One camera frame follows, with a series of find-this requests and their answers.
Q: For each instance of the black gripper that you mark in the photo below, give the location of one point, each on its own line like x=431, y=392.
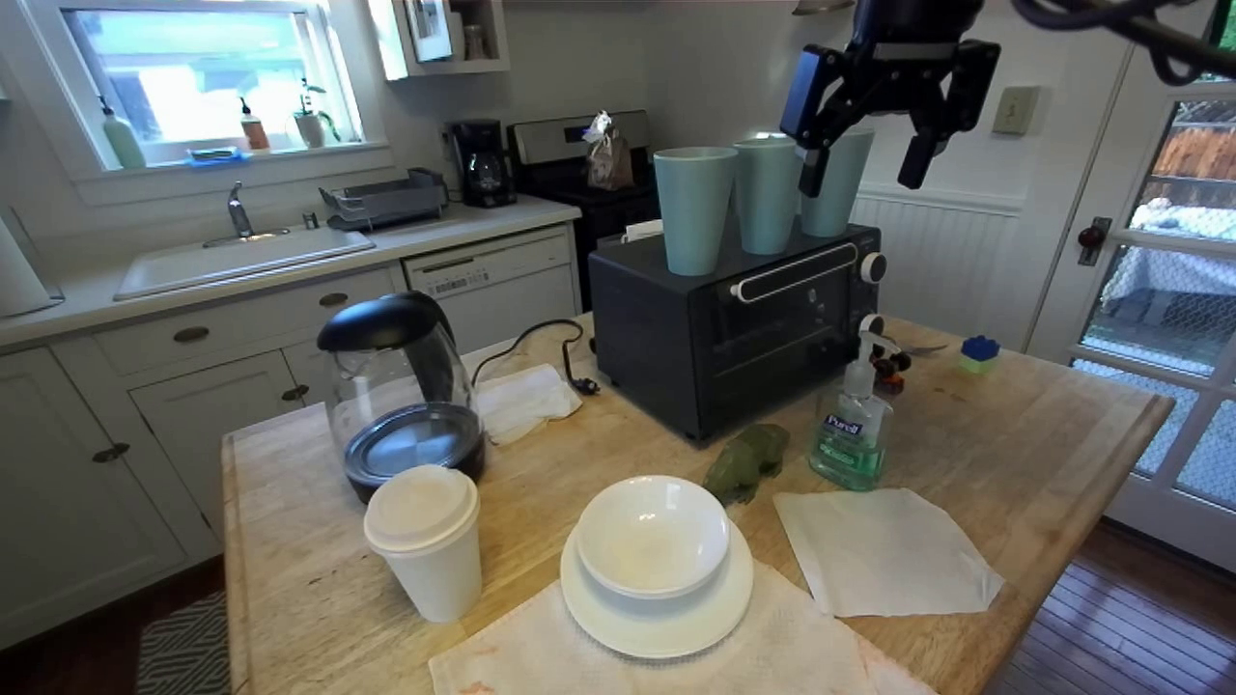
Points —
x=914, y=32

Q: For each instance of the white lidded paper cup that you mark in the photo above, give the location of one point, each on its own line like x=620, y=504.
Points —
x=424, y=543

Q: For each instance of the black toaster oven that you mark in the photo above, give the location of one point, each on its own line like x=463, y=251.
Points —
x=718, y=333

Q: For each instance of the black steel oven range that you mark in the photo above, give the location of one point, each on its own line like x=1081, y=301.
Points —
x=566, y=175

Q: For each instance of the white glass-paned door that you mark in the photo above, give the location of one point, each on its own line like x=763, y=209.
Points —
x=1158, y=293

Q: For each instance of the green hand soap dispenser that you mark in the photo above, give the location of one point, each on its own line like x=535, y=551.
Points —
x=852, y=430

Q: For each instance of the white wood-topped kitchen island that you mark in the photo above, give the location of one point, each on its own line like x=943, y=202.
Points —
x=1030, y=436

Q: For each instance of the green sponge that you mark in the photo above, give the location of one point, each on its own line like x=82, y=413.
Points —
x=748, y=460

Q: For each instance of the black coffee maker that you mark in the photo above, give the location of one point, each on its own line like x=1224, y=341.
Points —
x=482, y=159

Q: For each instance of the white dishwasher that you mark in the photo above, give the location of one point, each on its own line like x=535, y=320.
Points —
x=497, y=282

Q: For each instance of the folded white napkin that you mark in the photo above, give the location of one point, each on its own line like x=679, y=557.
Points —
x=883, y=553

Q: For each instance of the small white cloth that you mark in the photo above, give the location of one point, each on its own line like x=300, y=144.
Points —
x=521, y=400

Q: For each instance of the white ceramic bowl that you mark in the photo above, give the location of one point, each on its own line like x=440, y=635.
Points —
x=652, y=534

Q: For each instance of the grey dish rack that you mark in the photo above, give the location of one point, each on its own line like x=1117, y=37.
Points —
x=385, y=198

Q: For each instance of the black glass electric kettle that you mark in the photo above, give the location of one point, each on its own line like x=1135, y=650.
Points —
x=391, y=386

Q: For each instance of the clear spray bottle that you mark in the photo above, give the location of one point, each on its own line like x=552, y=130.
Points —
x=309, y=116

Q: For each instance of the large white paper towel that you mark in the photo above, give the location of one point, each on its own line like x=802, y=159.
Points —
x=772, y=662

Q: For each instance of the white ceramic plate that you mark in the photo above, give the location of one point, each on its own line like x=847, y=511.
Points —
x=657, y=635

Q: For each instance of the orange soap bottle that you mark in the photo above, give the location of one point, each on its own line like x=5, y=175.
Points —
x=251, y=125

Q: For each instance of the chrome sink faucet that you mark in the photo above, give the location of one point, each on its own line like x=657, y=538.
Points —
x=238, y=213

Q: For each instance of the white kitchen sink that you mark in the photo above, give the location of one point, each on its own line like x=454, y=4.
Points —
x=238, y=256

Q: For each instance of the blue windowsill sponge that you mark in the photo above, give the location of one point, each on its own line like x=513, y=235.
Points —
x=212, y=154

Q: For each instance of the kitchen window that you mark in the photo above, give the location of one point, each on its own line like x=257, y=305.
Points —
x=206, y=79

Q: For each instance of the pale green soap bottle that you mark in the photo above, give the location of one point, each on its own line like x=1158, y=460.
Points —
x=119, y=140

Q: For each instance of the white kitchen counter cabinets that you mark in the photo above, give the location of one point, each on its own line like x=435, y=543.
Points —
x=127, y=427

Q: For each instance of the grey floor rug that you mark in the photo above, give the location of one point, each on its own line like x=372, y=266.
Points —
x=188, y=650

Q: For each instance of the beige light switch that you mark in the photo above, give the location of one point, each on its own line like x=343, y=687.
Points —
x=1015, y=114

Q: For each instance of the white wall cabinet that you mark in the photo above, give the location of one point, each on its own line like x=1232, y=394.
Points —
x=431, y=32

